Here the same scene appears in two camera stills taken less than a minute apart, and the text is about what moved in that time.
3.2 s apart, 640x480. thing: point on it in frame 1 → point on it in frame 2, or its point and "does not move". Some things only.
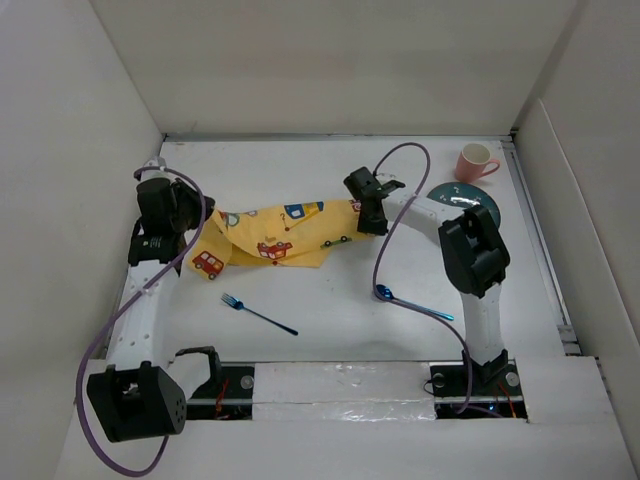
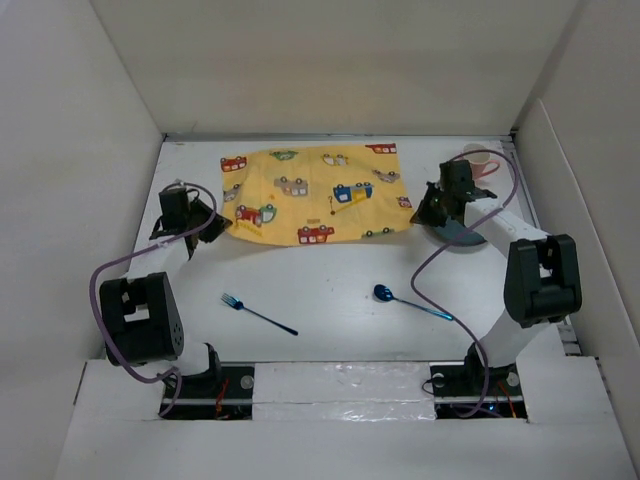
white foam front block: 341,391 does not move
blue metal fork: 238,304 does not move
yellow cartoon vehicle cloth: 289,235 → 313,194
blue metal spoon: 384,292 does not move
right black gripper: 365,226 → 423,215
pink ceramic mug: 471,162 does not move
